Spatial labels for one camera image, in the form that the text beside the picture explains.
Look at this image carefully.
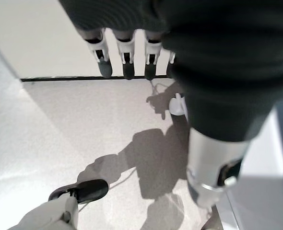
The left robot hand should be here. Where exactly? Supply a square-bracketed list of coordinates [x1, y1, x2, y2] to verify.
[59, 0, 283, 209]

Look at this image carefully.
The small white object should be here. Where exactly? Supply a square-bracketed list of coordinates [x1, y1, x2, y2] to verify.
[168, 92, 188, 116]

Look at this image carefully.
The black baseboard strip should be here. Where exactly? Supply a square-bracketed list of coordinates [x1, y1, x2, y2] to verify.
[20, 75, 171, 82]

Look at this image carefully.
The left robot leg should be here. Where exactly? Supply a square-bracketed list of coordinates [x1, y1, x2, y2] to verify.
[7, 179, 109, 230]

